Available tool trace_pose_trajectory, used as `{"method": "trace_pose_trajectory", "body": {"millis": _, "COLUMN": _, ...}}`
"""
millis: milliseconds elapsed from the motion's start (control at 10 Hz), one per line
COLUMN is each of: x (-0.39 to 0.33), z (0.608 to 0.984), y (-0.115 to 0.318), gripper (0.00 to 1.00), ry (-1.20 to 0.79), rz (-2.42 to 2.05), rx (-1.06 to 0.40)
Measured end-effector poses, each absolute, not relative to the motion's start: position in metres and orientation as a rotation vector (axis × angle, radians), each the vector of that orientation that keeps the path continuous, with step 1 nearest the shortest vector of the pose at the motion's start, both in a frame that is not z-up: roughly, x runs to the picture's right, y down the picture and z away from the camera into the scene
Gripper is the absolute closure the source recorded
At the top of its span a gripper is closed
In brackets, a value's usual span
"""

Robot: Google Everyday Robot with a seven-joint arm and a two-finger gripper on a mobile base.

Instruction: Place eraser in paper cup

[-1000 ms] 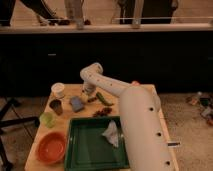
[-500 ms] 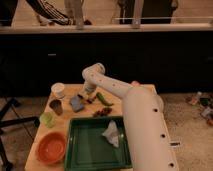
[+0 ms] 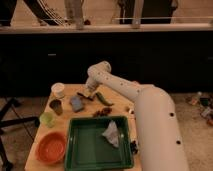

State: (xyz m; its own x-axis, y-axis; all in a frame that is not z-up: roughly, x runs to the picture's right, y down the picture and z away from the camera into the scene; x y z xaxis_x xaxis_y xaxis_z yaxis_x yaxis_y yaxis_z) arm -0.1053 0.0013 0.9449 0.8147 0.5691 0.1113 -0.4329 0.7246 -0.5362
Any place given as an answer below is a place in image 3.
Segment brown white eraser block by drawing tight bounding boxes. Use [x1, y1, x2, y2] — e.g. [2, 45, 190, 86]
[77, 92, 94, 101]

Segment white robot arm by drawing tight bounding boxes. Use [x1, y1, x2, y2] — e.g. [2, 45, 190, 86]
[85, 61, 190, 171]

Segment white paper cup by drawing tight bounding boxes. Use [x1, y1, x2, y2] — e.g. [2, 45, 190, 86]
[51, 83, 65, 98]

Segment brown paper cup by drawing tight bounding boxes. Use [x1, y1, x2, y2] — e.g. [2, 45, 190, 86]
[49, 99, 63, 115]

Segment light green cup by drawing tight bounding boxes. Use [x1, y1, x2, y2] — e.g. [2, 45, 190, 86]
[39, 112, 55, 128]

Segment blue sponge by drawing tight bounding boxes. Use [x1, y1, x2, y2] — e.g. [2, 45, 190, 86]
[70, 96, 84, 112]

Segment dark red dried chilies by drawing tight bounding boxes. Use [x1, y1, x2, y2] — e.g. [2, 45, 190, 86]
[93, 107, 112, 117]

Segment wooden table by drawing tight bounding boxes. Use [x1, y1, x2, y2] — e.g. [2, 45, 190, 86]
[24, 84, 137, 171]

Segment crumpled white cloth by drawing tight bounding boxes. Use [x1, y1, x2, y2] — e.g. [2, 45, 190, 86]
[102, 121, 119, 148]

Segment green plastic tray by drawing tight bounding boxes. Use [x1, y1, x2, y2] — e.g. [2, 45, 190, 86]
[64, 116, 134, 171]

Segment orange plastic bowl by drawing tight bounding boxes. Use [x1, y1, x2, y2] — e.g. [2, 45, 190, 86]
[35, 132, 66, 165]

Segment black office chair base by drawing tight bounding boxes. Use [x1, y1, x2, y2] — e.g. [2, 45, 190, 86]
[0, 98, 40, 171]

